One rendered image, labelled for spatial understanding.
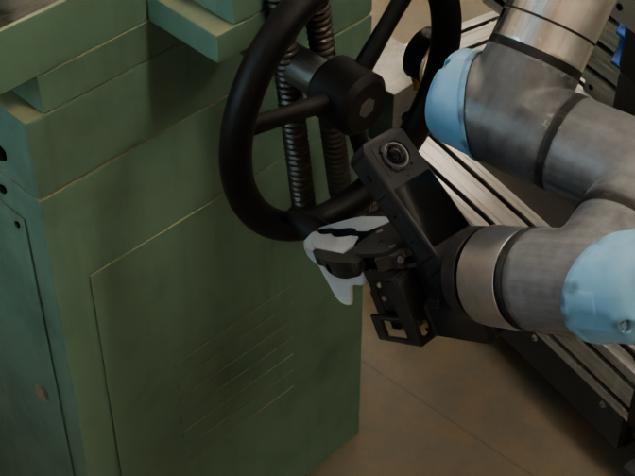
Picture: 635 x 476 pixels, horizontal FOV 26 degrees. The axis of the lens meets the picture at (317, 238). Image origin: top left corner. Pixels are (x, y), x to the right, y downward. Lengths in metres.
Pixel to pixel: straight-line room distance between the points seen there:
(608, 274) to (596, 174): 0.11
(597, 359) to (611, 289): 0.95
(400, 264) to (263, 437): 0.77
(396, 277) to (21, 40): 0.37
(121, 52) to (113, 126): 0.08
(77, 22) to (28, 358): 0.45
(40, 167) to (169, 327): 0.32
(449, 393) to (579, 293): 1.14
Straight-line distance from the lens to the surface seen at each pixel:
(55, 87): 1.23
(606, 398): 1.87
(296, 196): 1.33
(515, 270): 0.95
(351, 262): 1.07
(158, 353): 1.52
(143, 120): 1.32
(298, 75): 1.23
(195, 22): 1.20
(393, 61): 1.58
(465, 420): 2.01
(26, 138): 1.24
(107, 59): 1.25
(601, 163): 0.98
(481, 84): 1.02
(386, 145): 1.04
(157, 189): 1.38
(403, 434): 1.98
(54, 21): 1.19
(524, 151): 1.01
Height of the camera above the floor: 1.54
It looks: 43 degrees down
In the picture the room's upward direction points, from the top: straight up
